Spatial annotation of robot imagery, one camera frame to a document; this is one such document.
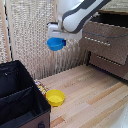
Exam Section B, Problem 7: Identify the bamboo screen panel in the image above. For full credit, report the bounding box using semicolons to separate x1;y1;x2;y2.
4;0;54;81
58;0;101;75

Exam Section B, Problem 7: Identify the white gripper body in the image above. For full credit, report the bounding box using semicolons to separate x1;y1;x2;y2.
47;21;84;41

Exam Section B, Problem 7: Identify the blue plastic bowl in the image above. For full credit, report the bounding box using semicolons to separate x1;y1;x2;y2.
46;37;67;52

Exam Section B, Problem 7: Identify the brown drawer with silver handle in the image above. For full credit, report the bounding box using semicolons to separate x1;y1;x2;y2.
79;11;128;66
88;52;128;81

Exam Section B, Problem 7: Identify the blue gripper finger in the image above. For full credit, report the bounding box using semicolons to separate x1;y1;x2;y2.
61;38;67;47

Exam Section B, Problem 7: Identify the dark wooden drawer cabinet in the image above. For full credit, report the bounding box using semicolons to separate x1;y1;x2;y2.
86;9;128;84

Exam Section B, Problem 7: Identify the wooden screen post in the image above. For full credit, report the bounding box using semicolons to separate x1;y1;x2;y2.
49;0;62;76

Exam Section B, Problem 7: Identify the black fabric storage box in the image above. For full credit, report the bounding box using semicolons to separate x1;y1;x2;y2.
0;59;52;128

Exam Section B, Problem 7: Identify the yellow plastic bowl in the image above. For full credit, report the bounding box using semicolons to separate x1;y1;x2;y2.
45;88;66;108

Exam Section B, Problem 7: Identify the thin black cable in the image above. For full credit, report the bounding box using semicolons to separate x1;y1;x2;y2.
83;30;111;38

